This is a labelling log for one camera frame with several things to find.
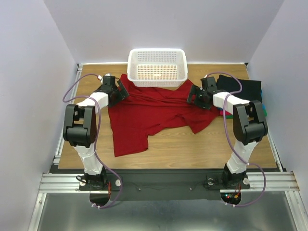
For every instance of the red t shirt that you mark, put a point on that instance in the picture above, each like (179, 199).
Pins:
(149, 110)

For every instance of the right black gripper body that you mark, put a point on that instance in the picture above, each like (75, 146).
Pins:
(194, 95)

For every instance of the white plastic basket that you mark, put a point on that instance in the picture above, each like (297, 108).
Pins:
(157, 67)

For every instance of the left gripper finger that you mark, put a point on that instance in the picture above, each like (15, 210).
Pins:
(115, 97)
(122, 89)

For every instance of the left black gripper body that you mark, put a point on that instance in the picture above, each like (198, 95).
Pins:
(114, 89)

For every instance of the aluminium frame rail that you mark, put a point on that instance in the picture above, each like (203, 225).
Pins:
(59, 183)

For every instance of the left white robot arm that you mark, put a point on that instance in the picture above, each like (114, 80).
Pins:
(82, 121)

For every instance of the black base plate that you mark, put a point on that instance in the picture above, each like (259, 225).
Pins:
(166, 184)

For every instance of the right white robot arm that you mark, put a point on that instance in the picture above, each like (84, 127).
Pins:
(249, 124)

